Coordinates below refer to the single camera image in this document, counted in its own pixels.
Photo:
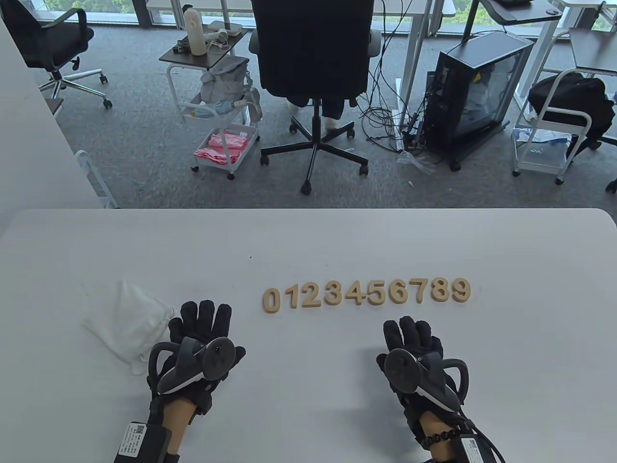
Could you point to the person's left hand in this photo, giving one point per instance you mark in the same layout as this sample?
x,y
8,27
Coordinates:
x,y
202,318

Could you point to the person's right hand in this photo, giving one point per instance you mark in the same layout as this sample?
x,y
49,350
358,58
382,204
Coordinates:
x,y
414,333

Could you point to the angled bent wooden number block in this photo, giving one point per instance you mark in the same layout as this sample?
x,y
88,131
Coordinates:
x,y
420,292

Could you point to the single-loop tailed wooden number block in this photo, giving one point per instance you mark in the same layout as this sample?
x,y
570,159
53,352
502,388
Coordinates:
x,y
393,294
466,291

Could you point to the flat-topped curvy wooden number block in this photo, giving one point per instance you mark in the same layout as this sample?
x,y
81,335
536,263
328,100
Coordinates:
x,y
382,296

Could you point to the double-loop wooden number block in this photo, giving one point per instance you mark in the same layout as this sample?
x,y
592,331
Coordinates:
x,y
440,290

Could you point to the triangular-holed wooden number block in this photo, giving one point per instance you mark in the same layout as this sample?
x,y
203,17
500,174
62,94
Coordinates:
x,y
359,295

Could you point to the two-lobed wooden number block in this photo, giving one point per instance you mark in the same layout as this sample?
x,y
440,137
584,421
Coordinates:
x,y
338,298

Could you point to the straight wooden number block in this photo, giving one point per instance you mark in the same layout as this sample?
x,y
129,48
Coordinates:
x,y
293,299

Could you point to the hooked curvy wooden number block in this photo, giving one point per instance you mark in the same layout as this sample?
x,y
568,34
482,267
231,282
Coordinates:
x,y
311,305

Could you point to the person's right forearm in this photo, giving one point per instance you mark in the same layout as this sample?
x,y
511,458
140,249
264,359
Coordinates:
x,y
434,424

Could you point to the person's left forearm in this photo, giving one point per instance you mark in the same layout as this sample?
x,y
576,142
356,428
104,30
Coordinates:
x,y
178,419

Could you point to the black bag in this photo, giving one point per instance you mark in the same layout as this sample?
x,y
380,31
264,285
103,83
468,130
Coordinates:
x,y
569,96

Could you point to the grey handheld tracking controller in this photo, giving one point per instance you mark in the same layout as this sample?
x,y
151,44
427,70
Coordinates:
x,y
402,369
217,359

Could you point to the black wrist sensor box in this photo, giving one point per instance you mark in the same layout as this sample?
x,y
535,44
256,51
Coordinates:
x,y
142,443
475,451

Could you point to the clear plastic wrapper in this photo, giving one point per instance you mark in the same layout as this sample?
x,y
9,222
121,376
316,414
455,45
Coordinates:
x,y
417,163

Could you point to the pink folded cloths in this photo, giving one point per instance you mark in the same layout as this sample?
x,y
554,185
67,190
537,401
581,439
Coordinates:
x,y
221,147

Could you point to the white metal rack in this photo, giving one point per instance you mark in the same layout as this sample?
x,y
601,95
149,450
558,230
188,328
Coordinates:
x,y
94,176

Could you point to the light blue pouch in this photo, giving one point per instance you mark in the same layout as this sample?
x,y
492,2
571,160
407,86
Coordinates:
x,y
212,110

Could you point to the white rolling cart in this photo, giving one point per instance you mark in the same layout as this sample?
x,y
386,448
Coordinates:
x,y
540,154

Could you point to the grey backpack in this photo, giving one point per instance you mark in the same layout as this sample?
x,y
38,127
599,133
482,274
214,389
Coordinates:
x,y
224,79

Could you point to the black computer tower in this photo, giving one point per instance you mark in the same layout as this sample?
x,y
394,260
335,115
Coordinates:
x,y
477,91

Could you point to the white cart with dark top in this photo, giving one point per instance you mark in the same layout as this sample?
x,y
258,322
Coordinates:
x,y
202,59

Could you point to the small black gadget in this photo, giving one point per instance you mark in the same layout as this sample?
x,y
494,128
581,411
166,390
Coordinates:
x,y
182,47

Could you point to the white handheld device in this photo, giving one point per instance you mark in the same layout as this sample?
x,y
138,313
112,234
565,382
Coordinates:
x,y
219,36

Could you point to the cream cylindrical device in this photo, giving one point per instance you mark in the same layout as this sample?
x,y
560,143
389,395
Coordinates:
x,y
195,31

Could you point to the black high-back office chair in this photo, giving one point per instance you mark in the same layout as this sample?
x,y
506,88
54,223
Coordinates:
x,y
313,48

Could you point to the flat white box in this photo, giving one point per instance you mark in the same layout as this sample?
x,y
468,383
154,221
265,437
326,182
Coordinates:
x,y
229,26

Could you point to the black chrome-base office chair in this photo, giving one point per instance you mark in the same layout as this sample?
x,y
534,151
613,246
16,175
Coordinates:
x,y
53,43

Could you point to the black standing desk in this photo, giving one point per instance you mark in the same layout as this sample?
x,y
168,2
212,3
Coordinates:
x,y
525,10

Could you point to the dark-topped white-frame desk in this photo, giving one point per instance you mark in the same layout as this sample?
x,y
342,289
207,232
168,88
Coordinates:
x,y
593,48

